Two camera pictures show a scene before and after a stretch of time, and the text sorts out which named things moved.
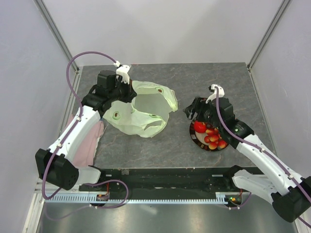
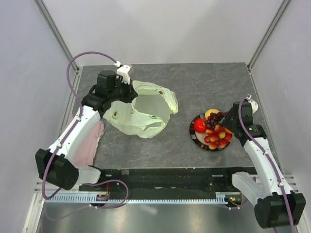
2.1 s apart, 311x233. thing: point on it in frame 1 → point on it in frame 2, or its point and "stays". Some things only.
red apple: x=199 y=127 stays
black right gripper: x=199 y=103 → x=225 y=122
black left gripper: x=130 y=93 stays
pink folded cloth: x=85 y=156 stays
